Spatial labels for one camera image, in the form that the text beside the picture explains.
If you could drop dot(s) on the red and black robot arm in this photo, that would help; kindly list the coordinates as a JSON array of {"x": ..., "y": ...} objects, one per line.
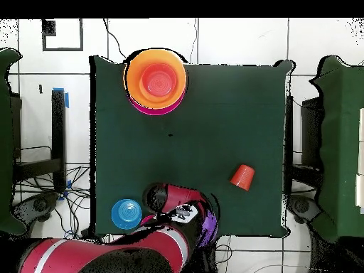
[{"x": 113, "y": 253}]

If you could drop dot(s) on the small orange bowl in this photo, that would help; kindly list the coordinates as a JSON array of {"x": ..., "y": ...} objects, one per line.
[{"x": 157, "y": 82}]

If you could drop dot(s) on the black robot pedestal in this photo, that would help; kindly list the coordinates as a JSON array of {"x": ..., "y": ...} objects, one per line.
[{"x": 204, "y": 258}]

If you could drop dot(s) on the small blue bowl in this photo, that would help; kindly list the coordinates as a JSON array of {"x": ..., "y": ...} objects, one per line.
[{"x": 126, "y": 214}]

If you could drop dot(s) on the large orange bowl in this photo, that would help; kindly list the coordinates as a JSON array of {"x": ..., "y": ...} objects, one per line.
[{"x": 133, "y": 76}]

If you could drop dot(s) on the orange-red plastic cup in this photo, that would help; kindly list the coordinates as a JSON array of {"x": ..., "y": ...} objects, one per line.
[{"x": 242, "y": 177}]

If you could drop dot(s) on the large pink bowl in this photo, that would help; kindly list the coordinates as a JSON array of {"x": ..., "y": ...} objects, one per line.
[{"x": 159, "y": 112}]

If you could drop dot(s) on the purple bowl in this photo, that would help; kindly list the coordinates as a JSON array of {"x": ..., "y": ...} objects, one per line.
[{"x": 210, "y": 224}]

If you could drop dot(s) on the green cloth side table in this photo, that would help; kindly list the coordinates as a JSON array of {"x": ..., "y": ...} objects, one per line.
[
  {"x": 341, "y": 142},
  {"x": 5, "y": 142}
]

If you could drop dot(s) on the dark green tablecloth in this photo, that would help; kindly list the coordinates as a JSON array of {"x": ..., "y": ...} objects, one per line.
[{"x": 184, "y": 136}]

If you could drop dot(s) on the black metal stand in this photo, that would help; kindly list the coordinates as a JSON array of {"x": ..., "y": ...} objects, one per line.
[
  {"x": 310, "y": 128},
  {"x": 58, "y": 128}
]

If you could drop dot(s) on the black square floor frame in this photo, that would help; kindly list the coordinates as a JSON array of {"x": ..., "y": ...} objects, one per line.
[{"x": 62, "y": 49}]

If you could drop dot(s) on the blue floor tape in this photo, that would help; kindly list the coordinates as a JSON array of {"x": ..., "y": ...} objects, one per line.
[{"x": 67, "y": 99}]

